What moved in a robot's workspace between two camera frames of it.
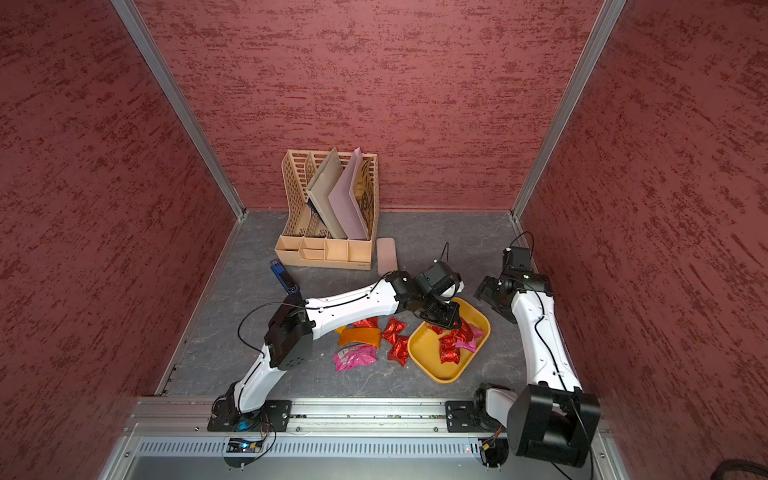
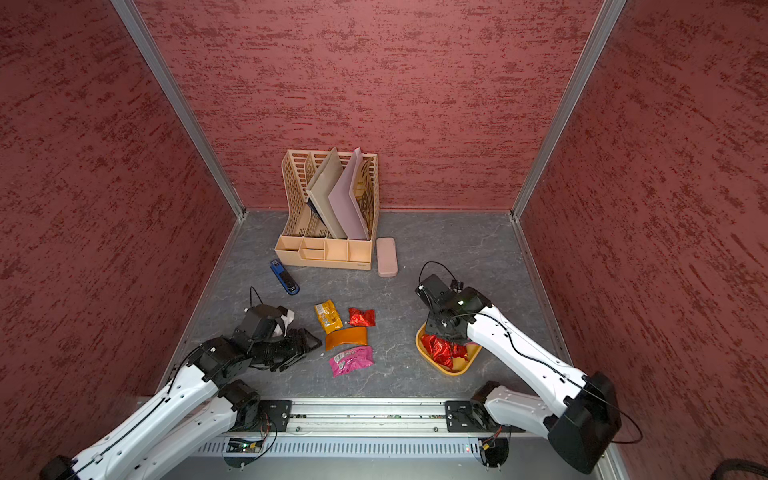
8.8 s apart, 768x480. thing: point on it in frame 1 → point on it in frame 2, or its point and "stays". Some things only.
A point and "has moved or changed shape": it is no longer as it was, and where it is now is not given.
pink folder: x=344 y=204 stays
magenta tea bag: x=353 y=355 stays
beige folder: x=321 y=188 stays
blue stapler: x=287 y=281 stays
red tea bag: x=399 y=351 → x=443 y=351
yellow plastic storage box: x=424 y=347 has moved or changed shape
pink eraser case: x=386 y=252 stays
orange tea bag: x=367 y=335 has moved or changed shape
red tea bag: x=372 y=322 stays
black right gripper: x=485 y=292 → x=431 y=316
